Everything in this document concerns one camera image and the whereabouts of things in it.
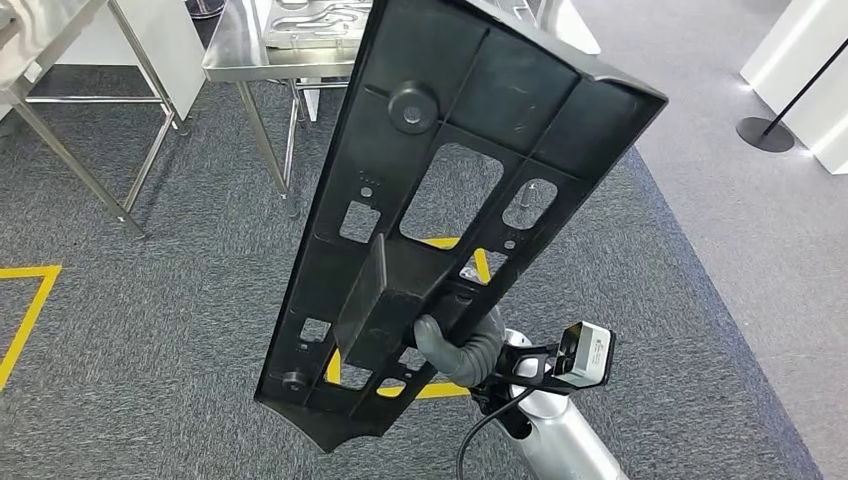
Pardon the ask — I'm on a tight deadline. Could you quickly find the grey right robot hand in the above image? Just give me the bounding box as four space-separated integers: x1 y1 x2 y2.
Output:
413 314 475 389

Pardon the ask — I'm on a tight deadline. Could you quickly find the long black plastic part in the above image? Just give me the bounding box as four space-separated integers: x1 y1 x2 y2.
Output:
254 0 669 455

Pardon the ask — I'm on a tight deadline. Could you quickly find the stainless steel workbench table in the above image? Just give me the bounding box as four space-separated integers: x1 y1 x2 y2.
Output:
201 0 603 213

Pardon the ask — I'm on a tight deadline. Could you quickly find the silver stamped metal plate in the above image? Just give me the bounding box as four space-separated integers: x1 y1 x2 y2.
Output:
263 0 376 51

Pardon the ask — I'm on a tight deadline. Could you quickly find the black stanchion with round base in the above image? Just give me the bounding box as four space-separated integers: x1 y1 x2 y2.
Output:
736 38 848 154

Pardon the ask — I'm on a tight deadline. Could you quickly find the white partition panel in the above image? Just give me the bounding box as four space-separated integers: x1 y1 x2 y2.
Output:
56 0 207 121

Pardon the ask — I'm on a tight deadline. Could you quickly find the silver stanchion with round base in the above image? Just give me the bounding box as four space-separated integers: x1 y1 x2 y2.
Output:
185 0 230 20

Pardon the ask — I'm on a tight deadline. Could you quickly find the white cabinet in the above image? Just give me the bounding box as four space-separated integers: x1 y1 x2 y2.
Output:
740 0 848 175

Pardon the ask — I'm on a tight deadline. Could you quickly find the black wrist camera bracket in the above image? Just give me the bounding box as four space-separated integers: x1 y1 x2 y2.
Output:
470 341 578 405

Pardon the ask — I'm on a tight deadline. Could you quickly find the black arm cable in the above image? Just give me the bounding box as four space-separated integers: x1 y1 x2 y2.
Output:
455 387 538 480

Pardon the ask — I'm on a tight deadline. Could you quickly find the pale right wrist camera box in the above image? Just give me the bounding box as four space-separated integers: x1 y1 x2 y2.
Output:
559 321 617 389

